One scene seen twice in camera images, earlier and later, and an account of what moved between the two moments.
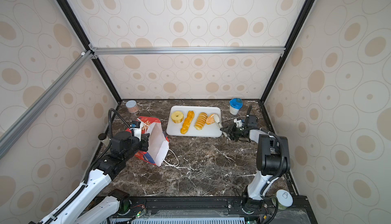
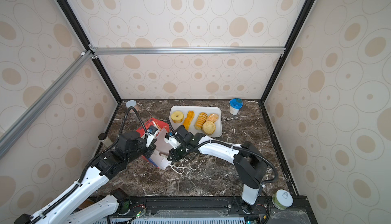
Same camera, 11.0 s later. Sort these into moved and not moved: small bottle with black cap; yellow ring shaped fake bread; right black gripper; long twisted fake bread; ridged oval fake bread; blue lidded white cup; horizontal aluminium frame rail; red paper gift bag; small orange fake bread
Moved: right black gripper; small orange fake bread; red paper gift bag
Not moved: small bottle with black cap; blue lidded white cup; long twisted fake bread; yellow ring shaped fake bread; horizontal aluminium frame rail; ridged oval fake bread
